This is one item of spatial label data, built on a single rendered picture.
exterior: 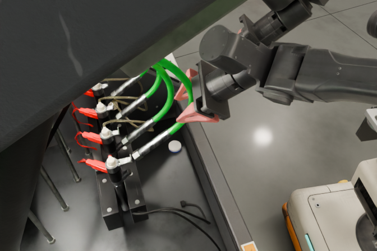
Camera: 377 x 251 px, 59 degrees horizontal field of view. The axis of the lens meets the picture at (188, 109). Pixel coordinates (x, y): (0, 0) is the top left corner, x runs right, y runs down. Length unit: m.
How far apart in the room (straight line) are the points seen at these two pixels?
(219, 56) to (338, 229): 1.28
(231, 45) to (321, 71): 0.12
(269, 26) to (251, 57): 0.22
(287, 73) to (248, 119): 1.77
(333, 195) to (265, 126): 0.71
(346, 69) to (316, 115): 1.96
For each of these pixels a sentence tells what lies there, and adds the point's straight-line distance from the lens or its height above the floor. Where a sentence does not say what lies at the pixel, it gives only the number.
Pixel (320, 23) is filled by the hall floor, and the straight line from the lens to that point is 3.27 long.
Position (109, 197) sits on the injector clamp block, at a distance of 0.82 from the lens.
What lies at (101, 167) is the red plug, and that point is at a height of 1.08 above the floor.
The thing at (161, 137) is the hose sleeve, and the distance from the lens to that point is 0.68.
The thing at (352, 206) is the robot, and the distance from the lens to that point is 1.73.
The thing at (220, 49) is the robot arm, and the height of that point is 1.40.
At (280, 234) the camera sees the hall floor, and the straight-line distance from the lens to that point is 1.88.
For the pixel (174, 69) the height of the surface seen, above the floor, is 1.33.
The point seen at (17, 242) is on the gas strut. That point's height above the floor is 1.53.
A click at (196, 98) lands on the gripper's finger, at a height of 1.28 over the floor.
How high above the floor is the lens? 1.69
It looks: 48 degrees down
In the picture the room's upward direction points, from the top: straight up
